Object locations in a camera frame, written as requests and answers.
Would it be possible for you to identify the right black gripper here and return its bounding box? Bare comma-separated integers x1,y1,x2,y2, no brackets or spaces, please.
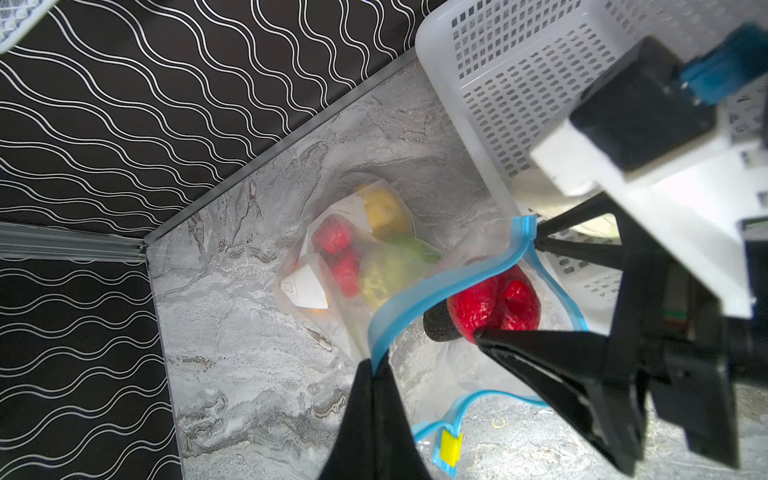
473,191,768,476

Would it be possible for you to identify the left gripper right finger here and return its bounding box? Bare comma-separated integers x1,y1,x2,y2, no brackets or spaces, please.
373,356,431,480

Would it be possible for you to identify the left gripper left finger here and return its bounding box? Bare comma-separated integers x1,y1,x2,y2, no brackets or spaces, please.
319,360,375,480

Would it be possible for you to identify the red yellow mango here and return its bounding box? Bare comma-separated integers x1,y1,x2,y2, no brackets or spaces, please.
300,308,328,318

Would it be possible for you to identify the white daikon radish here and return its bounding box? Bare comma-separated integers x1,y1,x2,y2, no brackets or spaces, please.
511,169,620,240

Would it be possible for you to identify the clear zip top bag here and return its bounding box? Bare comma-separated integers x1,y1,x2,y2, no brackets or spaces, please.
274,176,587,475

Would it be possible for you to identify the green cabbage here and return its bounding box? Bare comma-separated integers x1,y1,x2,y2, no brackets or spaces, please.
358,234,443,311

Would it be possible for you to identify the yellow potato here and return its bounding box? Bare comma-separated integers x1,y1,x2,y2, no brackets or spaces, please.
356,184,413,239

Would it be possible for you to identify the black avocado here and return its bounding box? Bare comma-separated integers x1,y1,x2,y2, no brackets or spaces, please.
423,301,462,343

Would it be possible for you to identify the white plastic basket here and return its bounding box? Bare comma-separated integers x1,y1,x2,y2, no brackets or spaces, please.
415,1,767,318

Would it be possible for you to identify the white mesh wall basket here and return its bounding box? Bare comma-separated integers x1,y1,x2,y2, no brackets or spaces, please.
0,0,58,54

